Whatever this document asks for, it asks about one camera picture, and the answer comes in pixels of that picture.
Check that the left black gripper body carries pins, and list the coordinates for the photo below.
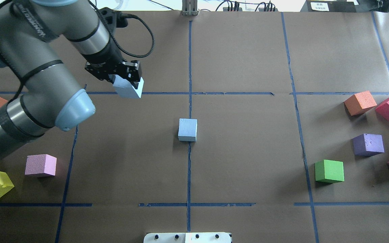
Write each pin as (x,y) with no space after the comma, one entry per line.
(107,58)

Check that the light blue foam block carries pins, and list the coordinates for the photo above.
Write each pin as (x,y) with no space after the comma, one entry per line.
(187,130)
(126,90)

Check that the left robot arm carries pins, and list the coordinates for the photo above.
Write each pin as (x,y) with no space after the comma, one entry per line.
(49,95)

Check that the pink foam block left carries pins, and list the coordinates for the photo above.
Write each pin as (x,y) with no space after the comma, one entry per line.
(40,165)

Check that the white mounting plate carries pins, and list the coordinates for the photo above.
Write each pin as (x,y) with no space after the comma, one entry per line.
(189,237)

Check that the black box with label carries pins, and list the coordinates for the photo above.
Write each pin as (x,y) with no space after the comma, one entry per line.
(328,6)

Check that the green foam block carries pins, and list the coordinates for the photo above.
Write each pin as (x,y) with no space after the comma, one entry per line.
(329,171)

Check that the orange foam block right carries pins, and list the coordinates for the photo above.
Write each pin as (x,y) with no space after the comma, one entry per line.
(360,103)

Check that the purple foam block right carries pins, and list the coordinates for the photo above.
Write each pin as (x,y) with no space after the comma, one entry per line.
(368,145)

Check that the aluminium frame post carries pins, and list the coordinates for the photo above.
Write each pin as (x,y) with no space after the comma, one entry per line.
(190,8)

